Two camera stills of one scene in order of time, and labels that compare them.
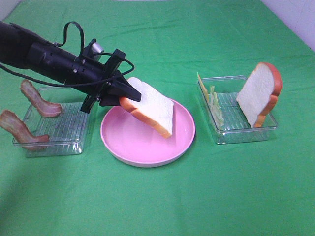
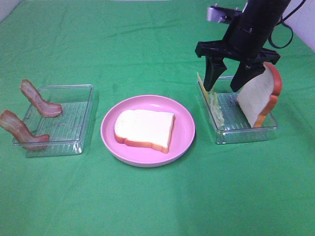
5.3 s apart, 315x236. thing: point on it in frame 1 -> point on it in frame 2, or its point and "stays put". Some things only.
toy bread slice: [155, 110] -> [152, 130]
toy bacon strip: [46, 108] stays put
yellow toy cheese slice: [203, 87] stays put
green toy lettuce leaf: [215, 107] stays put
